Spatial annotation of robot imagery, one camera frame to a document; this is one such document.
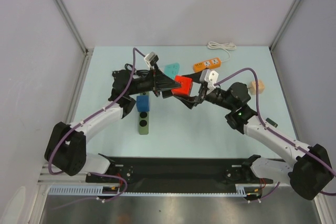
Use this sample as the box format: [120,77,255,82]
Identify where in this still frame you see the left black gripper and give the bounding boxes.
[127,63,182,99]

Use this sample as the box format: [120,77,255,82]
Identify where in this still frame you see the red cube plug adapter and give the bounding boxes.
[171,75,193,96]

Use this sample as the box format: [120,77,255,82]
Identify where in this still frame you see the blue cube plug adapter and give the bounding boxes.
[136,95,150,112]

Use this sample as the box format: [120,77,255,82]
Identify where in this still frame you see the green power strip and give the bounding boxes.
[138,92,149,135]

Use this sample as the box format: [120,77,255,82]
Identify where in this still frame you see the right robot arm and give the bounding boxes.
[172,69,335,200]

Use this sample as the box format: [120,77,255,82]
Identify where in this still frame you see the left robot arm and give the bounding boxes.
[45,66,181,182]

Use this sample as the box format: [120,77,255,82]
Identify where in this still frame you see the beige cube plug adapter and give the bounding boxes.
[248,80,265,95]

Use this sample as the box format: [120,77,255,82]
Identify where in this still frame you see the teal triangular power socket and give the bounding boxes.
[164,62,180,80]

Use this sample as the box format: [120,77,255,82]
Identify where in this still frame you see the orange power strip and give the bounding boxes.
[193,57,222,72]

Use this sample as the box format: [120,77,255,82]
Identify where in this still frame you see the dark green cube adapter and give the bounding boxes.
[265,118,278,128]

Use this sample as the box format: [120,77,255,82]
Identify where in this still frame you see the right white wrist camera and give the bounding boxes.
[200,69,219,90]

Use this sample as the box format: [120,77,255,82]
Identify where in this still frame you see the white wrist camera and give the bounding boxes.
[200,69,219,90]
[144,52,159,69]

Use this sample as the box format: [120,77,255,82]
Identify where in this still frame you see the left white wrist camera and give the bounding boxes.
[144,52,159,69]

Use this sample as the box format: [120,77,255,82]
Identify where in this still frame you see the black power strip cable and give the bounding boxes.
[124,63,153,78]

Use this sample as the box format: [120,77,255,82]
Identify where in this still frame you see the white power cable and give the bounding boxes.
[207,41,237,64]

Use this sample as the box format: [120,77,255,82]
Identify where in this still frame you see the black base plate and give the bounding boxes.
[86,157,273,194]

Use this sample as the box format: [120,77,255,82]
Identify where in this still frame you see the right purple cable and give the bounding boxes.
[214,68,336,204]

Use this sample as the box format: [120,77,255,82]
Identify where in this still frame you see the left aluminium frame post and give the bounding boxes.
[38,0,89,54]

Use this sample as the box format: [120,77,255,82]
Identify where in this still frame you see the aluminium frame post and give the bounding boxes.
[269,0,318,51]
[38,0,89,54]

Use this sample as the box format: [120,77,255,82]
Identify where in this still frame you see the aluminium front rail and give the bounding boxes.
[36,163,90,186]

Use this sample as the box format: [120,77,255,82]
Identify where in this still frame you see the white slotted cable duct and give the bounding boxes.
[48,184,263,197]

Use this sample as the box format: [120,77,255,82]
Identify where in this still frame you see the right aluminium frame post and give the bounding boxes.
[269,0,318,51]

